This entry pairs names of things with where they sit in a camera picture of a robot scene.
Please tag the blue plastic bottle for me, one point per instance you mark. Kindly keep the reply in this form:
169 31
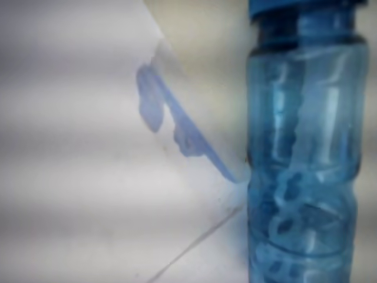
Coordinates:
303 147

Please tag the plain white paper sheet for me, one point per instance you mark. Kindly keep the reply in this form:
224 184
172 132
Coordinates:
212 256

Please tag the white paper sheet blue print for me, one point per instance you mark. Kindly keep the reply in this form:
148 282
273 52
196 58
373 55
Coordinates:
73 118

